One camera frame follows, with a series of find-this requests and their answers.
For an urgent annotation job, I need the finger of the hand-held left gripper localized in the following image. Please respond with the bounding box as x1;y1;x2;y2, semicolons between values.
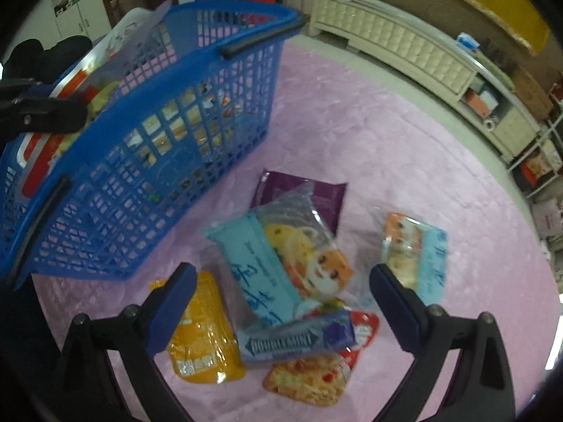
0;94;87;135
0;77;51;97

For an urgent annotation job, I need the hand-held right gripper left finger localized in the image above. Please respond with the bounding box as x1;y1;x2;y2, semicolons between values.
53;262;198;422

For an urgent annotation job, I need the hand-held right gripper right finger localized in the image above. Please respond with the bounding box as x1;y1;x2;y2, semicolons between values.
368;263;517;422

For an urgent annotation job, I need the red snack packet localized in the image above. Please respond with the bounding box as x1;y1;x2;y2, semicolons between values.
308;299;381;367

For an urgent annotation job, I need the yellow snack pouch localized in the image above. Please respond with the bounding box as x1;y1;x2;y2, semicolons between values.
150;271;247;383

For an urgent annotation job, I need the small light blue cartoon packet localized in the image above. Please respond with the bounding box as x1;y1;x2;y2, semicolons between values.
380;212;449;304

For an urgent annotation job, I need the white blue-edged snack packet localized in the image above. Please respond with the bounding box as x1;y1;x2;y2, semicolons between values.
18;9;172;198

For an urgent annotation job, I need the large light blue cartoon packet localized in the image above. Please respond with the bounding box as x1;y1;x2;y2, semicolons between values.
206;185;356;328

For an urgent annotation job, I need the blue plastic basket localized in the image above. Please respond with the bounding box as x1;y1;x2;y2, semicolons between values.
0;0;309;291

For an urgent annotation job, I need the blue gum pack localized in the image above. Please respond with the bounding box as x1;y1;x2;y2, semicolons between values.
238;310;357;363

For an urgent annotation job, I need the speckled cracker packet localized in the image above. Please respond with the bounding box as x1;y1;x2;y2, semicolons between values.
262;356;357;406

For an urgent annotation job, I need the purple snack packet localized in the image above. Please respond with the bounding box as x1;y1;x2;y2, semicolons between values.
250;169;348;236

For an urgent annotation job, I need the white cabinet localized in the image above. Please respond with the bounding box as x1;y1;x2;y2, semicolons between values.
48;0;110;40

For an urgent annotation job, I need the pink table cloth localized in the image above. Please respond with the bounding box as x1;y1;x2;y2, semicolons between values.
26;37;559;422

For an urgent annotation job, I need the pink bag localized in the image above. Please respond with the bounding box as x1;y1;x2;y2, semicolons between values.
530;198;563;238

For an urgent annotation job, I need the white metal rack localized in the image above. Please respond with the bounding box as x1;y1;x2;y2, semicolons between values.
506;110;563;203

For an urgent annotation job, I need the brown cardboard box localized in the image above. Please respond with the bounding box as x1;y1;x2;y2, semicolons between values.
512;70;552;115

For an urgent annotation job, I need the cream TV cabinet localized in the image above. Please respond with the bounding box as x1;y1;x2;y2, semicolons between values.
308;0;544;161

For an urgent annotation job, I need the yellow cloth covered TV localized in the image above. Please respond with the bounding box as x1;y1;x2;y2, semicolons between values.
387;0;550;56

